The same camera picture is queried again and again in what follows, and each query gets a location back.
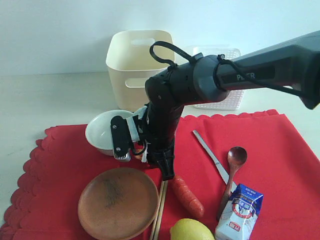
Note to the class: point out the wooden chopstick left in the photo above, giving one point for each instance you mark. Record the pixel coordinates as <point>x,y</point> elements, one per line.
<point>161,191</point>

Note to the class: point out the white ceramic bowl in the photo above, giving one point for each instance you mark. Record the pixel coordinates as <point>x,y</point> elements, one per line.
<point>98,130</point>

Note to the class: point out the wooden chopstick right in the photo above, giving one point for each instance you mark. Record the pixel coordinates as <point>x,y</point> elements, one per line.
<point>160,215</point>

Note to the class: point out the white perforated plastic basket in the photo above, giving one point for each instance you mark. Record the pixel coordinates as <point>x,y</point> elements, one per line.
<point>234,98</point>

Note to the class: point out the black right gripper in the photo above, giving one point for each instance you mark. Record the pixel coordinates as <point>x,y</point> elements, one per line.
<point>160,153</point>

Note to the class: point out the dark wooden spoon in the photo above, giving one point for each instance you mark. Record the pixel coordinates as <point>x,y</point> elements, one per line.
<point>236,158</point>

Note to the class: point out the red sausage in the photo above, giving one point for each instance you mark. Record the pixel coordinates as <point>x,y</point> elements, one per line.
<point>187,198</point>

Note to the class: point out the red scalloped table cloth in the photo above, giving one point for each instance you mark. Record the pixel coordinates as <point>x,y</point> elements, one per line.
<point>280,165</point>

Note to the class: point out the brown wooden plate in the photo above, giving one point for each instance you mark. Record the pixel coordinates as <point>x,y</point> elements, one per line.
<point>118,204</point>

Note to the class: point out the yellow lemon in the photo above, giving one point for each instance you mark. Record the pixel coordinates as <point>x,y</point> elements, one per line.
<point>190,229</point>

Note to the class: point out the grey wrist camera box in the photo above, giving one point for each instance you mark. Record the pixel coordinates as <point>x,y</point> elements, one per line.
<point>120,138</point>

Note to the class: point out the steel table knife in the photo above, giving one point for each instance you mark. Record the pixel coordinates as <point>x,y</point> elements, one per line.
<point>221,170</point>

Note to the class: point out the blue white milk carton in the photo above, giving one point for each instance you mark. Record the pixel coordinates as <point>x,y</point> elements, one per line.
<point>240,214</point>

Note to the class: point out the wooden chopstick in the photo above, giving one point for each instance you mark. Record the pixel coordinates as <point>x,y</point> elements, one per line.
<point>161,191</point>
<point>160,215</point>

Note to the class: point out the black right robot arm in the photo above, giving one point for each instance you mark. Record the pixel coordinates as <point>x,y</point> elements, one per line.
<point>291,67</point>

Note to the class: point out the cream plastic bin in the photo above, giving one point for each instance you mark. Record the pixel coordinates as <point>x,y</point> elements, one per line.
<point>130,64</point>

